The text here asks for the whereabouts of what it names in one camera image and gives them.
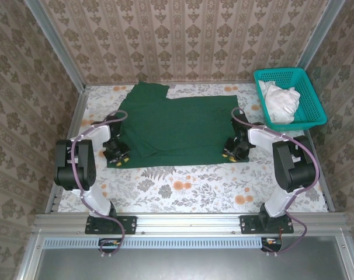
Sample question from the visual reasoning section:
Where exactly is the green t-shirt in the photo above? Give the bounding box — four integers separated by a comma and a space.
106, 80, 239, 170

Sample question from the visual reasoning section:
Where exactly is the floral print tablecloth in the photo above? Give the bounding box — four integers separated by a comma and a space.
57, 83, 329, 214

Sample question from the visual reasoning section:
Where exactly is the white t-shirt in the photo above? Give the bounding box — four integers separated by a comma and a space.
258, 80, 301, 125

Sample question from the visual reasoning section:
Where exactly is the teal plastic basket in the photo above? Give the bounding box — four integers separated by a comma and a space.
253, 68, 328, 131

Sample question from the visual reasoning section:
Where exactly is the steel sheet panel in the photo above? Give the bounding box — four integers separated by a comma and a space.
19, 236, 354, 280

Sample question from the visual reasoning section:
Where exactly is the aluminium side rail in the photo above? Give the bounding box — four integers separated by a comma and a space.
44, 86, 92, 214
304, 128, 336, 213

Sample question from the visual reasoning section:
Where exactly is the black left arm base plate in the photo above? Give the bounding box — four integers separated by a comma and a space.
85, 215, 137, 235

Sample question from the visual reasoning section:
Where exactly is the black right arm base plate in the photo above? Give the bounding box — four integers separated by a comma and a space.
240, 215, 294, 235

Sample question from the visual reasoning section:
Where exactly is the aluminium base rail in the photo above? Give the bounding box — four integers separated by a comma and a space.
32, 212, 349, 236

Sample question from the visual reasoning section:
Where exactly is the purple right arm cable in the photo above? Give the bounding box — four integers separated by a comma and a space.
231, 107, 321, 257

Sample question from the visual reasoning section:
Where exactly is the slotted white cable duct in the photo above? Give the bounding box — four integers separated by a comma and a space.
44, 236, 264, 249

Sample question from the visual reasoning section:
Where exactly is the aluminium frame post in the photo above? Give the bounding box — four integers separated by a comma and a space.
23, 0, 87, 93
295, 0, 347, 71

